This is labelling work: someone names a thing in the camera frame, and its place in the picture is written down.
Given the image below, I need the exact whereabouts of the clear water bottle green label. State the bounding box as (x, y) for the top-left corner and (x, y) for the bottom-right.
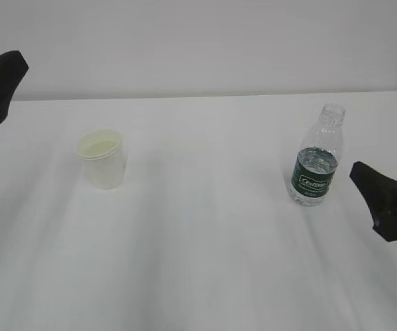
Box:
(287, 104), (345, 207)

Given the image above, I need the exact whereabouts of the white paper cup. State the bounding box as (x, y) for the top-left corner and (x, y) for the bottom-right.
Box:
(77, 129), (126, 190)

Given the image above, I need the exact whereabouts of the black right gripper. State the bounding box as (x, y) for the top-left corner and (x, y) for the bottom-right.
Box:
(349, 161), (397, 242)

